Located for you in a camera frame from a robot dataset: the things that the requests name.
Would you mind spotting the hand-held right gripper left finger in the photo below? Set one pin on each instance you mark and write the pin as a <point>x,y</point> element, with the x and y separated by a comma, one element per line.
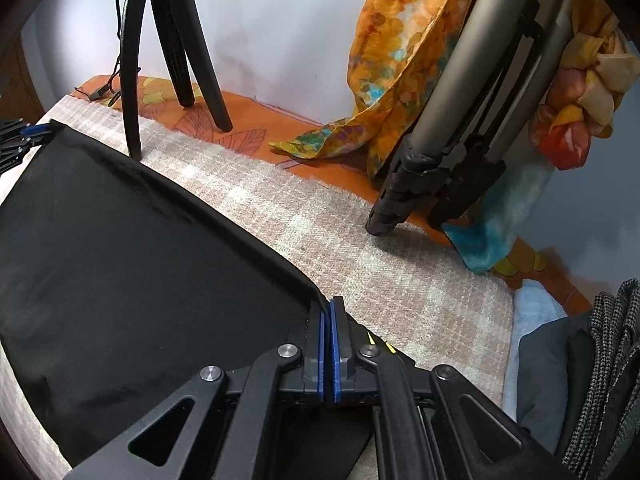
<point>320,355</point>

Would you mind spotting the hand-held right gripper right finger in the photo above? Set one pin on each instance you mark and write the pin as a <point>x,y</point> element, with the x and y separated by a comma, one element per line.
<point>334,355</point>

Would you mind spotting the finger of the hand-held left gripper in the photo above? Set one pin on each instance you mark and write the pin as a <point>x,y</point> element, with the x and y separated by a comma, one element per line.
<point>36,130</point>
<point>15,152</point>

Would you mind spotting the black pants with yellow print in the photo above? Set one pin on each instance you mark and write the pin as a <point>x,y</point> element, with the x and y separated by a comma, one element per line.
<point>140,270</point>

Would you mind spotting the grey tweed pants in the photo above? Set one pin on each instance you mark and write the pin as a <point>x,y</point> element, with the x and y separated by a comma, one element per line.
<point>615,370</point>

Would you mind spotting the small black tripod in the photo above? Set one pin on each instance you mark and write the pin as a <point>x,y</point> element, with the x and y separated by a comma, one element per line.
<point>135,60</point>

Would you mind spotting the orange leaf-print bed sheet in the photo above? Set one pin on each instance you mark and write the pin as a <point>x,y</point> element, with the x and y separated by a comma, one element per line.
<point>240,115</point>

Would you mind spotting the grey folded tripod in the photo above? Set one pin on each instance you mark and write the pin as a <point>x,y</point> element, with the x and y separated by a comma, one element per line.
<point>450,110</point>

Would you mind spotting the multicoloured knotted cloth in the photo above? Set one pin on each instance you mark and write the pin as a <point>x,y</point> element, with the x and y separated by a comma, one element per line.
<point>575,100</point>

